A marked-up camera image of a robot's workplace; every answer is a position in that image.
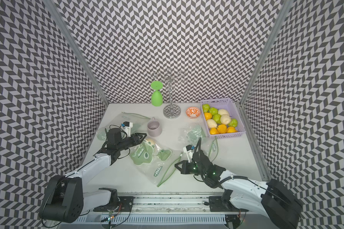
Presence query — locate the zip bag with orange fruit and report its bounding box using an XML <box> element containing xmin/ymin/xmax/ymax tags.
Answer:
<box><xmin>178</xmin><ymin>124</ymin><xmax>219</xmax><ymax>162</ymax></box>

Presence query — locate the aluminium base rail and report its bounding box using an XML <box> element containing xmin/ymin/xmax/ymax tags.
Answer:
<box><xmin>44</xmin><ymin>192</ymin><xmax>300</xmax><ymax>229</ymax></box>

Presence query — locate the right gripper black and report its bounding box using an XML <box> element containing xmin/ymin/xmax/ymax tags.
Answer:
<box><xmin>174</xmin><ymin>160</ymin><xmax>206</xmax><ymax>176</ymax></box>

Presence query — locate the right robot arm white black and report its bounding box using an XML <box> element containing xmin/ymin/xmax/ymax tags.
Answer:
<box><xmin>174</xmin><ymin>139</ymin><xmax>303</xmax><ymax>229</ymax></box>

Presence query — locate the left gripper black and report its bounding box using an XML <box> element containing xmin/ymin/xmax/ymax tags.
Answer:
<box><xmin>117</xmin><ymin>132</ymin><xmax>147</xmax><ymax>151</ymax></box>

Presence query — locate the purple plastic basket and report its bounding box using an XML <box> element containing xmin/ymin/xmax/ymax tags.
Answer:
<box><xmin>200</xmin><ymin>98</ymin><xmax>246</xmax><ymax>138</ymax></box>

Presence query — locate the yellow pear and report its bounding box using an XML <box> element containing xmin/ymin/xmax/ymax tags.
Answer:
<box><xmin>204</xmin><ymin>112</ymin><xmax>213</xmax><ymax>120</ymax></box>
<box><xmin>217</xmin><ymin>124</ymin><xmax>228</xmax><ymax>134</ymax></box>
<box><xmin>226</xmin><ymin>127</ymin><xmax>237</xmax><ymax>134</ymax></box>
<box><xmin>209</xmin><ymin>128</ymin><xmax>219</xmax><ymax>135</ymax></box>

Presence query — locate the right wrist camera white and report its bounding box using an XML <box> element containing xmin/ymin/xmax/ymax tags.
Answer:
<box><xmin>183</xmin><ymin>145</ymin><xmax>195</xmax><ymax>163</ymax></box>

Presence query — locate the zip bag with beige fruit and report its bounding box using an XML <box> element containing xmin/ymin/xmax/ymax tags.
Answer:
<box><xmin>129</xmin><ymin>138</ymin><xmax>183</xmax><ymax>187</ymax></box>

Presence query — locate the chrome mug tree stand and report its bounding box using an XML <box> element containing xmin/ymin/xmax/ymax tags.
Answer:
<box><xmin>152</xmin><ymin>68</ymin><xmax>185</xmax><ymax>119</ymax></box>

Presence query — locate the green pear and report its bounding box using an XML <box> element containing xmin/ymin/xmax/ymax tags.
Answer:
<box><xmin>208</xmin><ymin>107</ymin><xmax>218</xmax><ymax>116</ymax></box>
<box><xmin>228</xmin><ymin>118</ymin><xmax>238</xmax><ymax>127</ymax></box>
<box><xmin>212</xmin><ymin>114</ymin><xmax>222</xmax><ymax>125</ymax></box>
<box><xmin>202</xmin><ymin>104</ymin><xmax>210</xmax><ymax>113</ymax></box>

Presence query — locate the green plastic goblet upside down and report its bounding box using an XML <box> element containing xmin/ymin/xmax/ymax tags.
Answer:
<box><xmin>151</xmin><ymin>81</ymin><xmax>163</xmax><ymax>106</ymax></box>

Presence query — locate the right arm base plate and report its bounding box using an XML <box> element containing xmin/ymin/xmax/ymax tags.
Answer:
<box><xmin>208</xmin><ymin>196</ymin><xmax>233</xmax><ymax>212</ymax></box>

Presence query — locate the orange patterned small bowl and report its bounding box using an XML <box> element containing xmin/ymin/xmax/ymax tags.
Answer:
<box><xmin>185</xmin><ymin>106</ymin><xmax>201</xmax><ymax>119</ymax></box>

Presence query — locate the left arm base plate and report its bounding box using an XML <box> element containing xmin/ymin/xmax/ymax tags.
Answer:
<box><xmin>102</xmin><ymin>196</ymin><xmax>135</xmax><ymax>212</ymax></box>

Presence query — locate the lilac mug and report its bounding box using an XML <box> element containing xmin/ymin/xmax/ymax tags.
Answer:
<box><xmin>147</xmin><ymin>117</ymin><xmax>162</xmax><ymax>137</ymax></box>

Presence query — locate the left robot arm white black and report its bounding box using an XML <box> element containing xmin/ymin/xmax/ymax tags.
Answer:
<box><xmin>39</xmin><ymin>122</ymin><xmax>147</xmax><ymax>228</ymax></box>

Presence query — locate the zip bag with green pears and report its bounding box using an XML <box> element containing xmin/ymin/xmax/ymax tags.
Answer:
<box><xmin>96</xmin><ymin>112</ymin><xmax>151</xmax><ymax>141</ymax></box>

